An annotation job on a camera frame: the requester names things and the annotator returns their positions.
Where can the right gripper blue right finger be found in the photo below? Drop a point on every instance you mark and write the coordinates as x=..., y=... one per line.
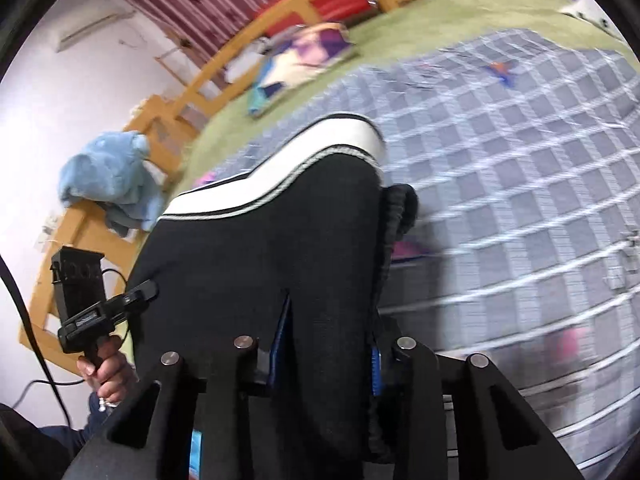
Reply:
x=391, y=359

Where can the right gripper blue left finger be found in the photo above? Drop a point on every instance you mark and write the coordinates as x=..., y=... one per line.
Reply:
x=267, y=361

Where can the black pants with white stripe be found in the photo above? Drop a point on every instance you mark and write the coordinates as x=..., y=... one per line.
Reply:
x=313, y=219

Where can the person's left hand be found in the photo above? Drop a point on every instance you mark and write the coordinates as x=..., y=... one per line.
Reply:
x=114, y=378

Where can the blue plush toy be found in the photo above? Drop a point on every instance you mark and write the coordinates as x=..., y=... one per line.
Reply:
x=110, y=172

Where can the grey checked blanket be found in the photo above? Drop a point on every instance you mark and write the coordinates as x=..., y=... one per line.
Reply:
x=525, y=158

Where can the colourful geometric pillow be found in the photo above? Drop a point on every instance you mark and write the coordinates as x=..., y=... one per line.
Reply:
x=301, y=58

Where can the green bed sheet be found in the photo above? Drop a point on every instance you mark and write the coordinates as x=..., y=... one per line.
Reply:
x=424, y=27

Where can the white patterned pillow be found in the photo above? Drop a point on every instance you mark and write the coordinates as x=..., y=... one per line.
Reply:
x=590, y=11

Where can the wooden bed frame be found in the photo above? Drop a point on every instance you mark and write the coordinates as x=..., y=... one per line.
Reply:
x=82, y=225

